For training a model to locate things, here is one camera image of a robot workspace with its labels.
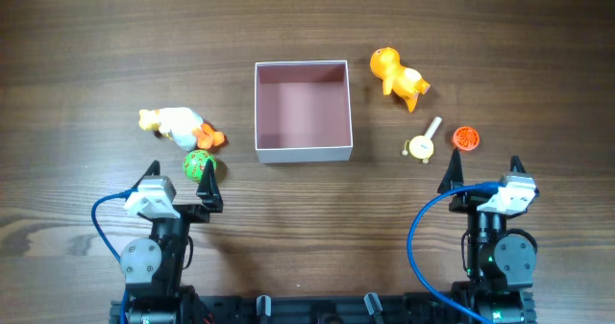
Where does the orange plastic dinosaur toy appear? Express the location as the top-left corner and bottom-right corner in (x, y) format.
(370, 47), (431, 112)

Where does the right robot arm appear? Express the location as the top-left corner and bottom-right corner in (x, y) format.
(449, 156), (539, 323)

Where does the orange round slotted toy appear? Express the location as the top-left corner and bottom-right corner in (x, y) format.
(452, 126), (480, 151)

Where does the green numbered ball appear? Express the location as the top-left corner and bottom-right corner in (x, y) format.
(183, 149), (217, 183)

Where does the blue left cable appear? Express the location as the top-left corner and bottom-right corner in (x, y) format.
(90, 188), (139, 324)

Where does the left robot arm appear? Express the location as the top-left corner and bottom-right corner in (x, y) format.
(120, 160), (223, 323)

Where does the white yellow plush duck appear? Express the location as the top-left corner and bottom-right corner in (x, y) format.
(138, 107), (226, 152)

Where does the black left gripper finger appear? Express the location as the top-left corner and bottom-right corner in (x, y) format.
(132, 161), (160, 189)
(196, 161), (224, 212)

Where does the pink open cardboard box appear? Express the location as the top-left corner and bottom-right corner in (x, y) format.
(254, 60), (354, 163)

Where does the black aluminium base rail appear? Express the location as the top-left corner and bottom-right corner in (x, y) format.
(109, 292), (537, 324)

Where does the yellow wooden rattle drum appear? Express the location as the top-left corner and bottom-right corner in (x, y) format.
(402, 116), (442, 164)

